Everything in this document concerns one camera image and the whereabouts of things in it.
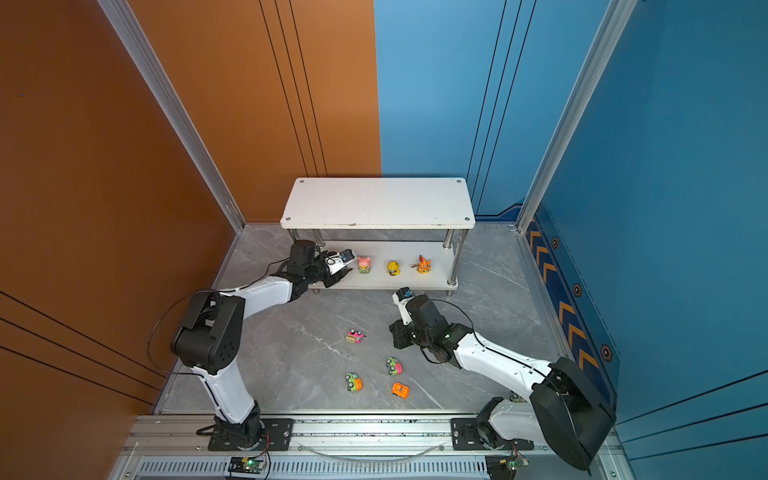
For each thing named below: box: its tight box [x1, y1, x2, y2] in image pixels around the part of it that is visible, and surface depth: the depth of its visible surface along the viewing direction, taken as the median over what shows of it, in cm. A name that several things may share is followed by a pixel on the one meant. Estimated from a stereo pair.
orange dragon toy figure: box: [411, 254, 432, 274], surface depth 96 cm
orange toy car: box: [391, 382, 411, 399], surface depth 81 cm
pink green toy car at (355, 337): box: [346, 328, 367, 344], surface depth 90 cm
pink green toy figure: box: [357, 256, 371, 274], surface depth 96 cm
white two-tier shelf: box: [280, 177, 476, 295], surface depth 84 cm
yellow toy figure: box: [386, 260, 401, 277], surface depth 98 cm
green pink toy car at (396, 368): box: [385, 356, 404, 376], surface depth 84 cm
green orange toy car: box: [345, 372, 364, 393], surface depth 81 cm
